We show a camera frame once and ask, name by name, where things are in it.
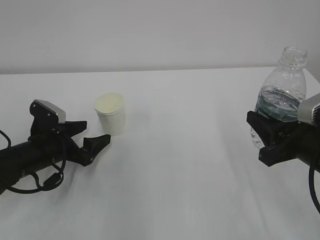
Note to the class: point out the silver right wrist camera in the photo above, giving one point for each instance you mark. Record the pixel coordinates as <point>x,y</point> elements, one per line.
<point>309,111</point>

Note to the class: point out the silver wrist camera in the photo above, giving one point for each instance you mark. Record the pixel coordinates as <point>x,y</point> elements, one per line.
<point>46,117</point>
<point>309,111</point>

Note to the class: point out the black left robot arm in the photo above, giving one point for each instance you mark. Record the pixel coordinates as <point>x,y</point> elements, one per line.
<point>38,164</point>

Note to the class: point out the white paper cup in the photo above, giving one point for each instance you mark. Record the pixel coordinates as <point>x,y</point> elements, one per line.
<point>110,110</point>

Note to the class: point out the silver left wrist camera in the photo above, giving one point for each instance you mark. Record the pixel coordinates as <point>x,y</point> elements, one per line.
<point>46,117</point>

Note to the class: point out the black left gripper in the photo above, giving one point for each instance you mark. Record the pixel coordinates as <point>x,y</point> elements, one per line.
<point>58,144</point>

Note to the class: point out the clear water bottle green label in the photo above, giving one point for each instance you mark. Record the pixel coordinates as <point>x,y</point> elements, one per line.
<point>285,87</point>

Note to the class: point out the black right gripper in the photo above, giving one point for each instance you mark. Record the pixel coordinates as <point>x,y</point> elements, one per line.
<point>280,142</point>

